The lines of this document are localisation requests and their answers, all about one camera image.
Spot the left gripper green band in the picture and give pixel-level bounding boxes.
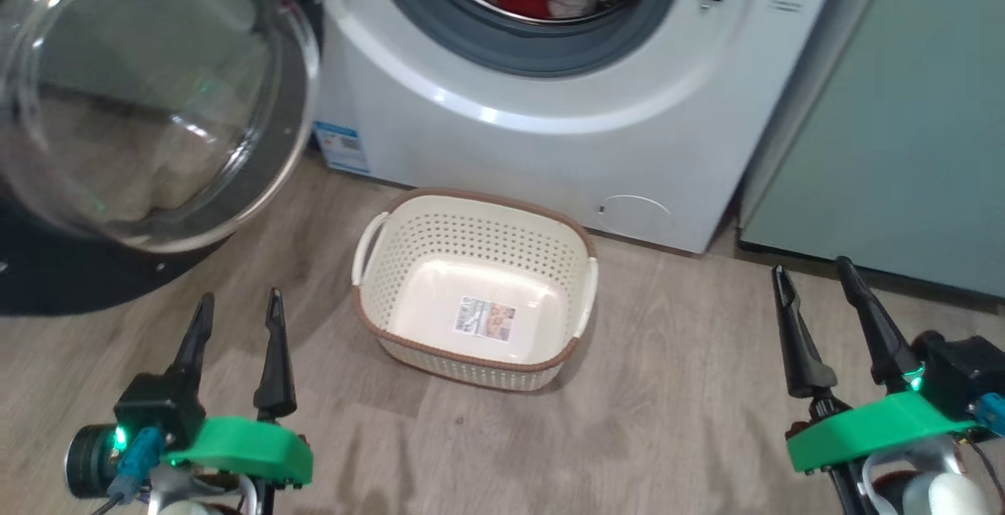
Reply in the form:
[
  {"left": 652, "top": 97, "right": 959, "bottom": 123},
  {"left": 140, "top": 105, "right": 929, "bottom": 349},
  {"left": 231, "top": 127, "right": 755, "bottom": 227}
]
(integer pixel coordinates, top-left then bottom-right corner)
[{"left": 167, "top": 289, "right": 314, "bottom": 492}]

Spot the pale green cabinet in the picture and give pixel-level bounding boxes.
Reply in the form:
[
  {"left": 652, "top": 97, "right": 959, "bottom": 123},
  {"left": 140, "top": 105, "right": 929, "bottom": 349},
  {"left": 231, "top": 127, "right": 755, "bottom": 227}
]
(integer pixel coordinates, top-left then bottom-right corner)
[{"left": 738, "top": 0, "right": 1005, "bottom": 300}]

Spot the round glass washing machine door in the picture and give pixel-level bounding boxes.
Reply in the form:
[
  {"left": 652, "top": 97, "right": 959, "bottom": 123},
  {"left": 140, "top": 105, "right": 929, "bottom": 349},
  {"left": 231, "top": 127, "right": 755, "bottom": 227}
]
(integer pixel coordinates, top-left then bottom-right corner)
[{"left": 0, "top": 0, "right": 331, "bottom": 317}]

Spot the blue white energy label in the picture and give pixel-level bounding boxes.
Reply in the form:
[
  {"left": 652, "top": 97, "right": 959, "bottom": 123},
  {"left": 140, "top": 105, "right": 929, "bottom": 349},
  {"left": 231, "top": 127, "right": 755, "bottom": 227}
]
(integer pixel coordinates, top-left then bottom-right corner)
[{"left": 314, "top": 121, "right": 370, "bottom": 176}]

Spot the basket product label sticker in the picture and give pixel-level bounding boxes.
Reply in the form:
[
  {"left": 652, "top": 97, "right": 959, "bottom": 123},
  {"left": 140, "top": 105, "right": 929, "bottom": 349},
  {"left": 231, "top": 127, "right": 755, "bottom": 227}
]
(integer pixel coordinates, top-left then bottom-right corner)
[{"left": 454, "top": 299, "right": 517, "bottom": 343}]

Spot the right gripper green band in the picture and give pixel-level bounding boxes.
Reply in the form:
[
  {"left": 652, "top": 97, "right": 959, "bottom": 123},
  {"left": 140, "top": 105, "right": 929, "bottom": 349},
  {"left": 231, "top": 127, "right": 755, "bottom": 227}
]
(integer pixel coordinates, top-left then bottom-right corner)
[{"left": 771, "top": 255, "right": 982, "bottom": 477}]

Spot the white front-load washing machine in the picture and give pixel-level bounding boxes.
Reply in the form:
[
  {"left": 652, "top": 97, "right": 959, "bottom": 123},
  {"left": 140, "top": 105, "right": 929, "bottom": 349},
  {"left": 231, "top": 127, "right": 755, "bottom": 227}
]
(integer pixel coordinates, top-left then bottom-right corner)
[{"left": 314, "top": 0, "right": 900, "bottom": 255}]

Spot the round filter access cover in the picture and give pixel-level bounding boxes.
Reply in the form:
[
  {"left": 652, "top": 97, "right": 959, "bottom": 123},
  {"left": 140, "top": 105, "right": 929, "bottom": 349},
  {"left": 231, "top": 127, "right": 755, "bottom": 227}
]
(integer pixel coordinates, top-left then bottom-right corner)
[{"left": 599, "top": 194, "right": 674, "bottom": 225}]

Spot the cream perforated laundry basket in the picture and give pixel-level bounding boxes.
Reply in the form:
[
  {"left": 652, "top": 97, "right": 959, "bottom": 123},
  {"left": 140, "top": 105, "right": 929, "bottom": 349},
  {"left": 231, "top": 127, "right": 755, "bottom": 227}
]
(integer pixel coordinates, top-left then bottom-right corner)
[{"left": 351, "top": 188, "right": 599, "bottom": 392}]

